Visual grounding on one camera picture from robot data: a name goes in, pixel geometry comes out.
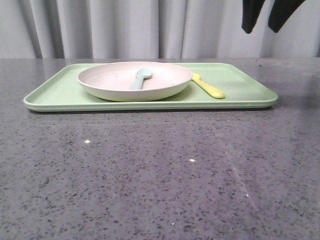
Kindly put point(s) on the light green plastic tray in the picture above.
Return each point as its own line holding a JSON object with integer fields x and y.
{"x": 63, "y": 93}

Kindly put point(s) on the grey pleated curtain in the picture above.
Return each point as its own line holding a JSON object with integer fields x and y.
{"x": 154, "y": 29}

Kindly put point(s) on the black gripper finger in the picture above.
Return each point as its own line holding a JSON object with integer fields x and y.
{"x": 250, "y": 12}
{"x": 281, "y": 12}

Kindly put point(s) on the yellow plastic fork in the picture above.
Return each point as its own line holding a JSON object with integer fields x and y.
{"x": 209, "y": 89}

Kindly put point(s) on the light blue plastic spoon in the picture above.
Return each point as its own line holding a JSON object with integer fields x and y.
{"x": 140, "y": 76}

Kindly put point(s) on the cream round plate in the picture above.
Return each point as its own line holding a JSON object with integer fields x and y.
{"x": 113, "y": 81}

